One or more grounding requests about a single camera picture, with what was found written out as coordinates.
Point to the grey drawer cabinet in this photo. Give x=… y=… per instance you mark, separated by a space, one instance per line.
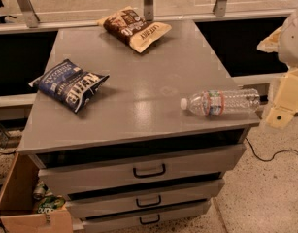
x=137 y=111

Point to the middle grey drawer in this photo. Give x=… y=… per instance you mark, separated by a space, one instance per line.
x=144 y=199

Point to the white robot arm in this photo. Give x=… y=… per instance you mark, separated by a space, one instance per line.
x=283 y=41

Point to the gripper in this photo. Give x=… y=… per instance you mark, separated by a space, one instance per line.
x=293 y=41

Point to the right metal window bracket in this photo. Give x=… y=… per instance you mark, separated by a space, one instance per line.
x=219 y=9

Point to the brown chip bag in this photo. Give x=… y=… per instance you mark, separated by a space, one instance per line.
x=133 y=30

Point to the top grey drawer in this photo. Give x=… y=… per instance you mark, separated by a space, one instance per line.
x=144 y=169

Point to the metal window bracket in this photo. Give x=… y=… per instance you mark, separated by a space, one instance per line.
x=29 y=15
x=148 y=10
x=219 y=9

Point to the bottom grey drawer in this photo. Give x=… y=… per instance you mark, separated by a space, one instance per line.
x=146 y=217

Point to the left metal window bracket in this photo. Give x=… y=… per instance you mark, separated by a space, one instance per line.
x=29 y=15

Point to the middle metal window bracket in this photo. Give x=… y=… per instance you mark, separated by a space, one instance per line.
x=148 y=10

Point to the blue kettle chip bag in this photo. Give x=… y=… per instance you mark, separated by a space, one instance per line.
x=69 y=84

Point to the cardboard box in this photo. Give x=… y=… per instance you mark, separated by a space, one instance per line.
x=17 y=206

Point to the metal can in box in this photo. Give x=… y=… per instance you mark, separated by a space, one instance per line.
x=40 y=191

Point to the clear plastic water bottle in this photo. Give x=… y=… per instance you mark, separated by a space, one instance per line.
x=222 y=102

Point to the grey drawer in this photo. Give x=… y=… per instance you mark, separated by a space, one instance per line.
x=144 y=169
x=146 y=217
x=144 y=199

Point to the green snack bag in box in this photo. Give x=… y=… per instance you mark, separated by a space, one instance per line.
x=49 y=204

